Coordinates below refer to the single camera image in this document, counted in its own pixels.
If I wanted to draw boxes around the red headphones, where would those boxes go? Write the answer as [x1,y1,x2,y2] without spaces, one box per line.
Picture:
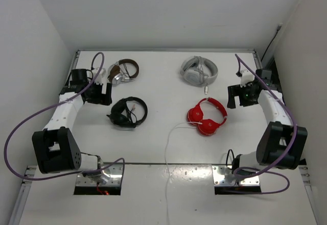
[186,97,228,136]

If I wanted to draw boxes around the white headphone cable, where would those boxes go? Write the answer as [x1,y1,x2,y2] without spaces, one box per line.
[164,121,204,225]

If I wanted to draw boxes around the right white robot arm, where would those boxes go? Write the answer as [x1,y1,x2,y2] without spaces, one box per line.
[225,69,308,181]

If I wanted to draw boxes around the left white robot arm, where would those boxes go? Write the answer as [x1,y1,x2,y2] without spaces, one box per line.
[32,68,112,177]

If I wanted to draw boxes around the brown silver headphones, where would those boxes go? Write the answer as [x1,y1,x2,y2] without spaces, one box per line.
[107,59,139,85]

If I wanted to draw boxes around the black headphones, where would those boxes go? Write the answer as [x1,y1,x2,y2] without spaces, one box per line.
[107,96,148,129]

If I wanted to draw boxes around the white grey headphones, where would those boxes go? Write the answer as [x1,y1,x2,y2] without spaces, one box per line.
[179,56,219,87]

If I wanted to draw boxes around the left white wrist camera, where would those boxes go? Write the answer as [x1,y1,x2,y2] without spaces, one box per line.
[91,67,106,93]

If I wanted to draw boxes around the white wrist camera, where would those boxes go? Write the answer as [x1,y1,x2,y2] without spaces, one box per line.
[236,69,255,88]
[91,67,106,93]

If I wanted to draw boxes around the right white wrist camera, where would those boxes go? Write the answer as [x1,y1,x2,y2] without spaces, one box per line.
[236,69,255,88]

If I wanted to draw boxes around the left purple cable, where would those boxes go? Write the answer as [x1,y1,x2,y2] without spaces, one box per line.
[3,52,126,181]

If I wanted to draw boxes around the black wall cable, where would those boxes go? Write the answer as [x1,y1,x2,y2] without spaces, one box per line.
[262,23,283,62]

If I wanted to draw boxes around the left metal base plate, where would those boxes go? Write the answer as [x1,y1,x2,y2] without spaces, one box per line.
[76,164,124,187]

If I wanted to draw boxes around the metal base plate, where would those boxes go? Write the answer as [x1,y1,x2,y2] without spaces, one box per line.
[212,165,260,187]
[76,164,124,187]

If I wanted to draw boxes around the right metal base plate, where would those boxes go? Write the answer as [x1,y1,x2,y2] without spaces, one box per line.
[212,165,260,187]

